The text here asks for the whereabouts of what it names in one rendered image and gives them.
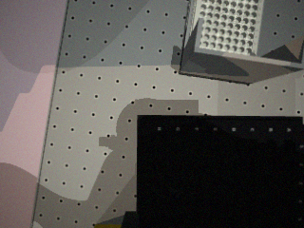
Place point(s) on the grey perforated base plate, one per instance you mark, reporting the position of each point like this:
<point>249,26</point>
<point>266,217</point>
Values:
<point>121,58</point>

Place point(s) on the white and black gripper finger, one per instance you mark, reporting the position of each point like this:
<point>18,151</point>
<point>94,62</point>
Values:
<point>131,220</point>

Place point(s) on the white well plate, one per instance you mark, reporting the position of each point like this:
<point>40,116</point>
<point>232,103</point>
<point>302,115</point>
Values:
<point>232,25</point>

